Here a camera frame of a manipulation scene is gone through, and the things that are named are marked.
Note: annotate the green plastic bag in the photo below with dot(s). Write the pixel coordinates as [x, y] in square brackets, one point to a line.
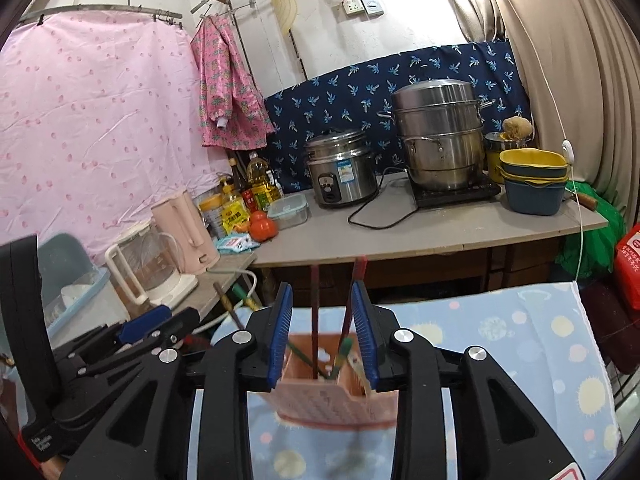
[595, 245]

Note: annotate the beige curtain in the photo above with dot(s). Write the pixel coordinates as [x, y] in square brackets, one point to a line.
[590, 60]

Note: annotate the white wall socket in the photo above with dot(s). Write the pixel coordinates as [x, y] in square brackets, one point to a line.
[352, 6]

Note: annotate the pink dotted curtain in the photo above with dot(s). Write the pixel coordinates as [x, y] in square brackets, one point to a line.
[100, 110]

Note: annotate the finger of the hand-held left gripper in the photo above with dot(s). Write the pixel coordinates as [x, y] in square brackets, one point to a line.
[145, 321]
[180, 325]

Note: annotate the pink floral apron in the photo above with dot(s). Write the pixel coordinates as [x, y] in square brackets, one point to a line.
[227, 90]

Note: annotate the gold tin can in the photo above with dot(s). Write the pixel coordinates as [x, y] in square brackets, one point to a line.
[210, 217]

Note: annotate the clear box teal lid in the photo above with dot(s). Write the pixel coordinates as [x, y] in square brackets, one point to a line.
[287, 212]

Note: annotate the red printed bag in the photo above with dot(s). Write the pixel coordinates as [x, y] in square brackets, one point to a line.
[630, 260]

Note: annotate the small yellow cap bottle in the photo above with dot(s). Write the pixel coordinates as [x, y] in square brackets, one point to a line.
[229, 191]

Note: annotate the black induction cooker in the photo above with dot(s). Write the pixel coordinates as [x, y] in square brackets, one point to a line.
[465, 195]

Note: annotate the red label sauce bottle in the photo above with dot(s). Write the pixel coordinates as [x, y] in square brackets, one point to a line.
[249, 201]

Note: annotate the blue white snack packet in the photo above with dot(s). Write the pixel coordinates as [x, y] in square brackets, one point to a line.
[237, 245]

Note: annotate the brown wooden chopstick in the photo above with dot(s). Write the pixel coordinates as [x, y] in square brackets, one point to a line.
[226, 305]

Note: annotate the light green plastic spoon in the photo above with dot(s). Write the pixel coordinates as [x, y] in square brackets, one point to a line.
[365, 375]

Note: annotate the pink electric kettle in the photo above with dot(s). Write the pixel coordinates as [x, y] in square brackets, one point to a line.
[185, 235]

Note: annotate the white wall switch box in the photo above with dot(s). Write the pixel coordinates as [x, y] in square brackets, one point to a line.
[372, 4]

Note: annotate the curved metal curtain rail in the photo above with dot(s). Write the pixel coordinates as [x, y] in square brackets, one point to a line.
[100, 10]

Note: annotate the large cooking oil bottle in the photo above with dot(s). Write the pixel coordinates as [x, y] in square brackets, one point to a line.
[262, 182]

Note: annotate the navy leaf print cloth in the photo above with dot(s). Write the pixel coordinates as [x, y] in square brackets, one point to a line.
[340, 95]

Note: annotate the dark soy sauce bottle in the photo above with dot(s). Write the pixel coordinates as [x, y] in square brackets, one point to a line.
[235, 177]

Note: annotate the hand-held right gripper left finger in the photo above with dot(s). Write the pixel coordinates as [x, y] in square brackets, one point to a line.
[281, 332]

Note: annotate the blue yellow plastic basin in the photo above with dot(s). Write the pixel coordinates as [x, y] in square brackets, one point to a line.
[535, 176]
[532, 161]
[534, 197]

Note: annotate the red tomato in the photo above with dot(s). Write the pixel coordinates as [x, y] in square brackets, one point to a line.
[263, 226]

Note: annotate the blue dotted blanket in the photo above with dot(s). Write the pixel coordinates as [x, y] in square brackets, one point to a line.
[500, 360]

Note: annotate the teal dish rack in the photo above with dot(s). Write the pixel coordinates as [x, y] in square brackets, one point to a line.
[67, 260]

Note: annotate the white bowl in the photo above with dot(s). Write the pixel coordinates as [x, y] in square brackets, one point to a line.
[75, 297]

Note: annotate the yellow seasoning packet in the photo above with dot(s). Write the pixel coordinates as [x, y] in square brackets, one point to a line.
[235, 219]

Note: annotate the steel rice cooker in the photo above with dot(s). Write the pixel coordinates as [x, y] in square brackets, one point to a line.
[342, 175]

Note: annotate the yellow metal mug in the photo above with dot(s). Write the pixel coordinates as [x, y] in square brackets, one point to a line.
[492, 157]

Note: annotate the pink plastic utensil holder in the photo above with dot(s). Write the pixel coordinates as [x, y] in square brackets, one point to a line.
[325, 400]

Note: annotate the tan loofah sponge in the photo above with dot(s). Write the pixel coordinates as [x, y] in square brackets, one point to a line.
[517, 128]

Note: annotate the steel steamer pot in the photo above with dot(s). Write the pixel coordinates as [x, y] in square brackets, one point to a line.
[440, 135]

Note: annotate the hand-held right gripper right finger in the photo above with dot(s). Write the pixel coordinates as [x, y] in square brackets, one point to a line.
[361, 340]

